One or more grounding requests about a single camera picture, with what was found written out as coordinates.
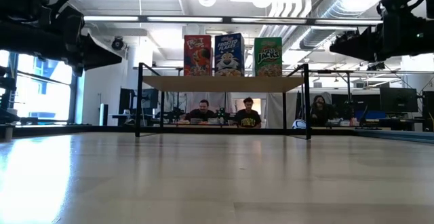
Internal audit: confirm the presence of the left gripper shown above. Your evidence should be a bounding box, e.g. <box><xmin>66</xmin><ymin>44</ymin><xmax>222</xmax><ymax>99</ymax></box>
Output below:
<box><xmin>50</xmin><ymin>6</ymin><xmax>122</xmax><ymax>77</ymax></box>

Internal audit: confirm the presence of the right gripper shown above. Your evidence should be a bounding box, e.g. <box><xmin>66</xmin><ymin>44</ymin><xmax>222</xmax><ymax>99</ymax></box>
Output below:
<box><xmin>329</xmin><ymin>12</ymin><xmax>406</xmax><ymax>62</ymax></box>

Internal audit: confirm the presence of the Apple Jacks cereal box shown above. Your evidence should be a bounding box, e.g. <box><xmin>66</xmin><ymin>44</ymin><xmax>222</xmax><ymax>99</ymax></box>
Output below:
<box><xmin>254</xmin><ymin>37</ymin><xmax>283</xmax><ymax>78</ymax></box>

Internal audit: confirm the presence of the Froot Loops cereal box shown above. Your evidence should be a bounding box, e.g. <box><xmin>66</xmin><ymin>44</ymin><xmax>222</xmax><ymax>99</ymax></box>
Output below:
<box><xmin>184</xmin><ymin>35</ymin><xmax>213</xmax><ymax>77</ymax></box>

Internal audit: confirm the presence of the Frosted Flakes cereal box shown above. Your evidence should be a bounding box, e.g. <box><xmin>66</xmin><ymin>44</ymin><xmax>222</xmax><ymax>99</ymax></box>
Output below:
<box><xmin>214</xmin><ymin>33</ymin><xmax>245</xmax><ymax>77</ymax></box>

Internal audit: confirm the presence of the black ceiling track spotlight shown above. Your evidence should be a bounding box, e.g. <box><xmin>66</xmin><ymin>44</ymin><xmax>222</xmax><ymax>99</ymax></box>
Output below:
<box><xmin>366</xmin><ymin>60</ymin><xmax>387</xmax><ymax>72</ymax></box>

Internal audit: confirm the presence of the black computer monitor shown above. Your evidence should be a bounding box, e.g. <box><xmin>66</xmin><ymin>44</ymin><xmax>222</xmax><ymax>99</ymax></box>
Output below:
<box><xmin>351</xmin><ymin>94</ymin><xmax>380</xmax><ymax>113</ymax></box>
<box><xmin>379</xmin><ymin>87</ymin><xmax>418</xmax><ymax>113</ymax></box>
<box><xmin>118</xmin><ymin>88</ymin><xmax>142</xmax><ymax>116</ymax></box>

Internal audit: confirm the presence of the white computer tower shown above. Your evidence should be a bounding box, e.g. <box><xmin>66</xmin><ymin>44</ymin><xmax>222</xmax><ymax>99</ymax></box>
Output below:
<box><xmin>99</xmin><ymin>103</ymin><xmax>109</xmax><ymax>126</ymax></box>

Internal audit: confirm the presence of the person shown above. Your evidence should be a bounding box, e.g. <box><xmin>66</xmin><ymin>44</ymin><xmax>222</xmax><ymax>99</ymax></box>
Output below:
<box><xmin>233</xmin><ymin>97</ymin><xmax>262</xmax><ymax>129</ymax></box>
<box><xmin>310</xmin><ymin>94</ymin><xmax>336</xmax><ymax>128</ymax></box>
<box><xmin>178</xmin><ymin>98</ymin><xmax>216</xmax><ymax>126</ymax></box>

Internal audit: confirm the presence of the black equipment stand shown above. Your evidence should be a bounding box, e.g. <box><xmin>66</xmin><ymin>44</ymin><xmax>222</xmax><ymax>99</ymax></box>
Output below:
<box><xmin>0</xmin><ymin>66</ymin><xmax>20</xmax><ymax>125</ymax></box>

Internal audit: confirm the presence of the white curtain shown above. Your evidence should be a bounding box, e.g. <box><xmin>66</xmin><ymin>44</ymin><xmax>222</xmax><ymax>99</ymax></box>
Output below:
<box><xmin>264</xmin><ymin>92</ymin><xmax>299</xmax><ymax>129</ymax></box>
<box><xmin>182</xmin><ymin>92</ymin><xmax>235</xmax><ymax>123</ymax></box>

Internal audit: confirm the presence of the black ceiling dome camera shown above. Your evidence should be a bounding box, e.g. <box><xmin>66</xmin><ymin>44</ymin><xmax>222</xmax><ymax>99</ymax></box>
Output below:
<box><xmin>111</xmin><ymin>35</ymin><xmax>125</xmax><ymax>52</ymax></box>

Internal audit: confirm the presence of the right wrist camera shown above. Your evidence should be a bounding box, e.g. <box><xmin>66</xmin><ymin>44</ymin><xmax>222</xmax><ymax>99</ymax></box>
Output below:
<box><xmin>376</xmin><ymin>0</ymin><xmax>418</xmax><ymax>18</ymax></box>

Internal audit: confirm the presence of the black aluminium table frame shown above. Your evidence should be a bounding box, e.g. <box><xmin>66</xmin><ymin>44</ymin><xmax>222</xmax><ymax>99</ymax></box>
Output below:
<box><xmin>0</xmin><ymin>124</ymin><xmax>434</xmax><ymax>144</ymax></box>

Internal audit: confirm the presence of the wooden shelf black metal frame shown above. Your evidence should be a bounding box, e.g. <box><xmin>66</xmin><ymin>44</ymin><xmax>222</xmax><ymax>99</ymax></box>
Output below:
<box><xmin>134</xmin><ymin>62</ymin><xmax>312</xmax><ymax>141</ymax></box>

